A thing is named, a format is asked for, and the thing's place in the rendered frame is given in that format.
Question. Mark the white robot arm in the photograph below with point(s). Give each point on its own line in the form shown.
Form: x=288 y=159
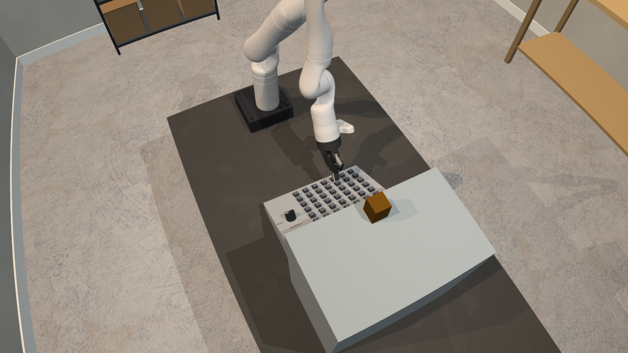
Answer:
x=262 y=48

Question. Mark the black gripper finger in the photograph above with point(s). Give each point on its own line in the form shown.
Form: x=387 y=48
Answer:
x=325 y=159
x=336 y=167

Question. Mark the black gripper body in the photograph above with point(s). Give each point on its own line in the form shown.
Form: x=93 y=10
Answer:
x=330 y=148

